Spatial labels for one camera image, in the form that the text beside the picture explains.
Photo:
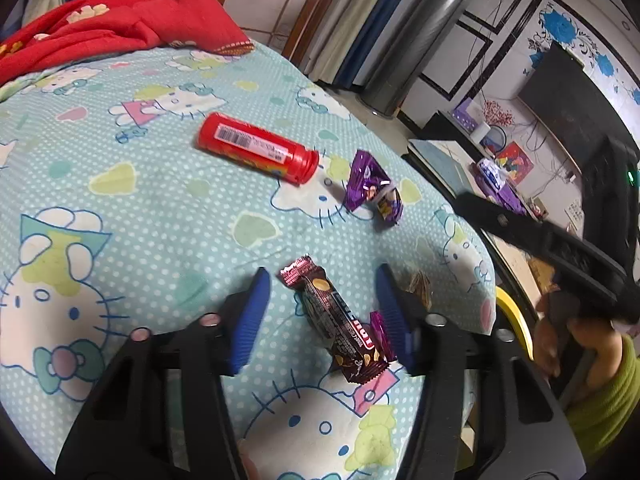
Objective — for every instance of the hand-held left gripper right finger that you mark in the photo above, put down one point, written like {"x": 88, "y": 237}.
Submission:
{"x": 392, "y": 320}

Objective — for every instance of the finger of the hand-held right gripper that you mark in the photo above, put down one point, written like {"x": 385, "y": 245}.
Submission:
{"x": 505, "y": 225}

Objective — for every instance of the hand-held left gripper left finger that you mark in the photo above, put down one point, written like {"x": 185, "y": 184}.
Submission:
{"x": 252, "y": 320}

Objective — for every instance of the brown chocolate bar wrapper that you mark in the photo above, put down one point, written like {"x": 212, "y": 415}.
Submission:
{"x": 340, "y": 325}

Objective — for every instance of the person's right hand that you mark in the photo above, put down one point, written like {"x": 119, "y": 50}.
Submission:
{"x": 547, "y": 340}

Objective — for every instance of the small brown wrapper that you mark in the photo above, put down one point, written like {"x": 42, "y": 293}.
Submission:
{"x": 419, "y": 287}

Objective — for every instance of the colourful picture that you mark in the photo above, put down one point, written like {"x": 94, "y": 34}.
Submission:
{"x": 515, "y": 162}

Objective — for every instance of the white coffee table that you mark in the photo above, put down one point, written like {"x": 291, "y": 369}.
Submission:
{"x": 450, "y": 165}

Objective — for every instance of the round desk ornament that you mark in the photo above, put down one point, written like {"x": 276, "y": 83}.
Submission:
{"x": 495, "y": 139}

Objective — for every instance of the red flower decoration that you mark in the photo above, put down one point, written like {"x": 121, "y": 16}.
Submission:
{"x": 499, "y": 112}

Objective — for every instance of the purple box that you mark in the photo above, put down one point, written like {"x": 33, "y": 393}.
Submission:
{"x": 465, "y": 112}

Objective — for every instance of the dark television stand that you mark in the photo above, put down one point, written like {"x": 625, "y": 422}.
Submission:
{"x": 440, "y": 122}

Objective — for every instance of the purple snack wrapper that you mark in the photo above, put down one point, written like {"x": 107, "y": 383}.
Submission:
{"x": 367, "y": 180}

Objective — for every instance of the cartoon cat printed bedsheet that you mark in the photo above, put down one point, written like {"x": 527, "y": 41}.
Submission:
{"x": 150, "y": 220}

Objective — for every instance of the red cylindrical tube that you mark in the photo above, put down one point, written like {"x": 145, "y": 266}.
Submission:
{"x": 250, "y": 145}

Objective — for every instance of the silver tower air conditioner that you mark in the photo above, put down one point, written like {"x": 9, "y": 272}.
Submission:
{"x": 420, "y": 45}

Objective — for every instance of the blue curtain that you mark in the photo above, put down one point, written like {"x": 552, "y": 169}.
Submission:
{"x": 385, "y": 20}

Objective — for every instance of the grey curtain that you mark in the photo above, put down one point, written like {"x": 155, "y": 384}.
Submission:
{"x": 345, "y": 15}

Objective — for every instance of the wooden framed glass door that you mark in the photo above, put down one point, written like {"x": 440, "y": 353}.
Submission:
{"x": 270, "y": 0}

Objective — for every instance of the red blanket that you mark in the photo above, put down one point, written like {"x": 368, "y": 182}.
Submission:
{"x": 125, "y": 25}

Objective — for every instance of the wall-mounted television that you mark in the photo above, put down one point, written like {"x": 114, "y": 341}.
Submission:
{"x": 575, "y": 105}

